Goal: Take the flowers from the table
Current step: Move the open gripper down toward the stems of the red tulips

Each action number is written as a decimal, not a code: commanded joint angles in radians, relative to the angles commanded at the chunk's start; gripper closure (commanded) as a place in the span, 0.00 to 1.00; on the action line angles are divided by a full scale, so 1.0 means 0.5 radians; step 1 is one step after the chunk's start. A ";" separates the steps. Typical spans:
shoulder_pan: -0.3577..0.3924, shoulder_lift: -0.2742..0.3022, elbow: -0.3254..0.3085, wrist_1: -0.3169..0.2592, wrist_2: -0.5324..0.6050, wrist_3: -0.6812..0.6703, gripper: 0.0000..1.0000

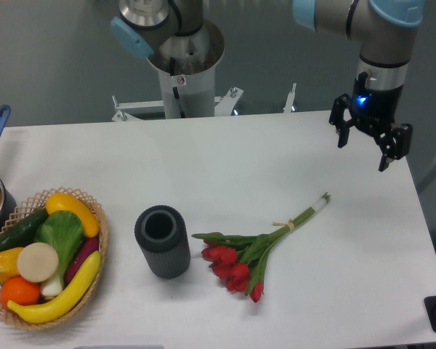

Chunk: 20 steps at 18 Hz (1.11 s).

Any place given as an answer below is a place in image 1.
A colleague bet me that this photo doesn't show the woven wicker basket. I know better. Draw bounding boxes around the woven wicker basket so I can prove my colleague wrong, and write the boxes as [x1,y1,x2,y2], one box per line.
[0,187,108,331]

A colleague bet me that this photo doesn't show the yellow squash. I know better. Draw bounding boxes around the yellow squash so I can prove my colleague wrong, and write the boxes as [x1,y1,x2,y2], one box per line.
[46,192,100,238]

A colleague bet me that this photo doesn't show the red tulip bouquet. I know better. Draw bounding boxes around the red tulip bouquet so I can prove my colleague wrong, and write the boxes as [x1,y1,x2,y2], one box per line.
[192,193,331,303]

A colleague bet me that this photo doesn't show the beige round disc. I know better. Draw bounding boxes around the beige round disc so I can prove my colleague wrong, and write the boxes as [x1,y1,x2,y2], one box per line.
[17,242,59,283]

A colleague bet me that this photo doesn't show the green cucumber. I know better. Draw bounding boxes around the green cucumber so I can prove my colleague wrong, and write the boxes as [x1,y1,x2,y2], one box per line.
[0,209,49,252]

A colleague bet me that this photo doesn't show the yellow bell pepper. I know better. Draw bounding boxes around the yellow bell pepper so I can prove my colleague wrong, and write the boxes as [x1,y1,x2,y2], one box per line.
[0,247,24,283]

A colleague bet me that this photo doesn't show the green lettuce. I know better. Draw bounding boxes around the green lettuce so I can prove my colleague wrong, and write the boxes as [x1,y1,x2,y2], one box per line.
[33,211,84,300]

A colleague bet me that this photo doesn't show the yellow banana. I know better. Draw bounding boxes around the yellow banana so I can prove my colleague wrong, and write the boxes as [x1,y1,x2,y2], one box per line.
[7,251,102,324]

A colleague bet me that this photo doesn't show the purple sweet potato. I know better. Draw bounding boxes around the purple sweet potato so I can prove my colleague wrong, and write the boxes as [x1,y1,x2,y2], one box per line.
[65,237,99,285]

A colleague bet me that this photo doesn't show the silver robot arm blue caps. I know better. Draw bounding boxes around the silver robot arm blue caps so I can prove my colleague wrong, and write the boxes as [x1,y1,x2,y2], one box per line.
[110,1,424,171]

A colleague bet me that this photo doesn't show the orange fruit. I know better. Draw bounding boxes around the orange fruit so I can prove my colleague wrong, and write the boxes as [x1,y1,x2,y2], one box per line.
[0,276,41,310]

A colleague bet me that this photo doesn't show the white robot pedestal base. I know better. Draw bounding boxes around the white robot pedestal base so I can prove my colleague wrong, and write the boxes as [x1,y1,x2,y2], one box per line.
[110,17,298,123]

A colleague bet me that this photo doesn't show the dark grey ribbed vase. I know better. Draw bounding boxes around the dark grey ribbed vase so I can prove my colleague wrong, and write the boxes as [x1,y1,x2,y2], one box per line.
[134,205,190,279]

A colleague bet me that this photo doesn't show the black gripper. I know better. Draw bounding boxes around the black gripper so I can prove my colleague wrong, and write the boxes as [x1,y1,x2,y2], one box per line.
[328,71,413,172]

